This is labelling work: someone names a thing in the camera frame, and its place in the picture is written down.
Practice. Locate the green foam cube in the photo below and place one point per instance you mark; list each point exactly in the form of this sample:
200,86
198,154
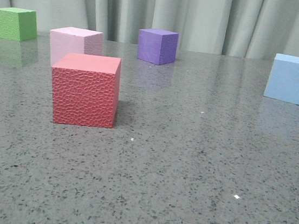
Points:
18,24

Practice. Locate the pink foam cube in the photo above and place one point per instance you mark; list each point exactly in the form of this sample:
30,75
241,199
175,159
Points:
74,40

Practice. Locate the red textured foam cube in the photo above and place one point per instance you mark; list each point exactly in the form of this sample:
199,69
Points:
86,90

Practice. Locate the light blue foam cube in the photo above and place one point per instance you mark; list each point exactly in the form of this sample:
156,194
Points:
283,81

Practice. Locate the grey-green curtain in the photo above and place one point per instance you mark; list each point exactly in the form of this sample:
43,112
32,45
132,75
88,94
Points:
256,29

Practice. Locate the purple foam cube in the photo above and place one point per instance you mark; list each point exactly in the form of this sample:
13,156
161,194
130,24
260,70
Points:
157,46

